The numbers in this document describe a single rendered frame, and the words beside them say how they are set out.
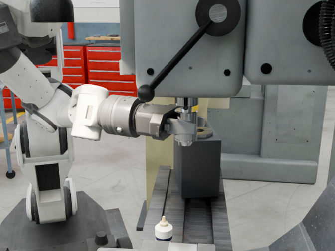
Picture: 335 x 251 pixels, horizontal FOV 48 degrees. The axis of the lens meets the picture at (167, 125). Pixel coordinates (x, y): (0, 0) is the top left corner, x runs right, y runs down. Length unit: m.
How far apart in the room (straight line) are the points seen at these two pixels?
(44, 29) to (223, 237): 0.72
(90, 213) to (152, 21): 1.30
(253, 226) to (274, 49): 2.29
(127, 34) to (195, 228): 0.56
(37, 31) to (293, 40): 0.69
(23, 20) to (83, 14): 9.13
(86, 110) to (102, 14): 9.22
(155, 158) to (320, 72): 2.10
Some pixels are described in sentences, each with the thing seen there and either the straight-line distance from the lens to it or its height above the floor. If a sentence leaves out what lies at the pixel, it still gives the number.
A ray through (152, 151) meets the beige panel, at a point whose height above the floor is 0.53.
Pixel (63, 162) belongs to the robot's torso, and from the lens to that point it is 1.46.
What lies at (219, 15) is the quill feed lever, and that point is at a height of 1.45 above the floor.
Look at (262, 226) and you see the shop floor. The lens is 2.86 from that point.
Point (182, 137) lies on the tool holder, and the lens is 0.76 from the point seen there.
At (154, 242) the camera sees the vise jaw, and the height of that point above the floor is 1.01.
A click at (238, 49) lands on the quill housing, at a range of 0.65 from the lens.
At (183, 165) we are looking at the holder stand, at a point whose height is 1.02.
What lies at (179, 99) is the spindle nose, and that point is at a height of 1.29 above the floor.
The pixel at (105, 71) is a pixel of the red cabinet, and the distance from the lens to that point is 5.45.
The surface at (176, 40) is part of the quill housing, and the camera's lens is 0.65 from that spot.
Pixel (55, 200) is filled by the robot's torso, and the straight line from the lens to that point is 1.59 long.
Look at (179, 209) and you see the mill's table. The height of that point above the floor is 0.90.
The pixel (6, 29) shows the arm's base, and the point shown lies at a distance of 1.00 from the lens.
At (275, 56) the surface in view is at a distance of 0.64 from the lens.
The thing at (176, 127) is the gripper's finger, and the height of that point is 1.24.
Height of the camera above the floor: 1.46
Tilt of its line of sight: 17 degrees down
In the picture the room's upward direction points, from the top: straight up
